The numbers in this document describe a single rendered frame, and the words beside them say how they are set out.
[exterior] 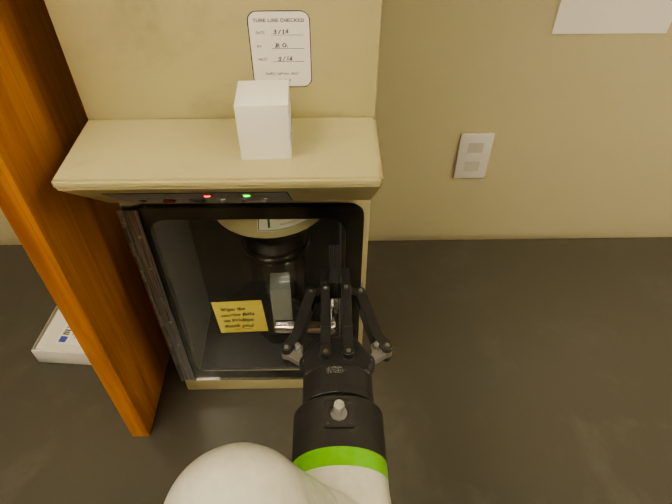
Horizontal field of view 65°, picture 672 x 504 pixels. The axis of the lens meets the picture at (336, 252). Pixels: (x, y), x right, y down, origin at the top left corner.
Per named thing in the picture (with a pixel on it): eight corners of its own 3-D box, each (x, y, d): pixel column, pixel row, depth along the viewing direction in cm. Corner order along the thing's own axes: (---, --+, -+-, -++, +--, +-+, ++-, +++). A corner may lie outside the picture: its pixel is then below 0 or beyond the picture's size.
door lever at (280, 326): (276, 309, 81) (275, 298, 79) (339, 308, 81) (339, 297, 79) (274, 338, 77) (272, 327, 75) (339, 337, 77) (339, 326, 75)
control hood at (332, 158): (111, 190, 66) (85, 118, 59) (372, 187, 66) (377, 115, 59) (81, 255, 57) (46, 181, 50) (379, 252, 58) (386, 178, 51)
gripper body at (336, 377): (381, 393, 53) (374, 319, 59) (295, 394, 52) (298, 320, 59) (376, 429, 58) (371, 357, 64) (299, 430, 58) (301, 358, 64)
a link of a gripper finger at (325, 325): (333, 374, 61) (320, 375, 61) (329, 299, 69) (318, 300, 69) (333, 355, 58) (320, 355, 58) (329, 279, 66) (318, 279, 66)
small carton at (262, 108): (245, 133, 56) (237, 80, 52) (292, 132, 57) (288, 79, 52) (241, 160, 53) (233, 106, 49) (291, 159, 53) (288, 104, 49)
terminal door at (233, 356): (186, 376, 95) (123, 204, 67) (356, 375, 95) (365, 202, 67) (185, 380, 94) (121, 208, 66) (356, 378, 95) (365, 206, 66)
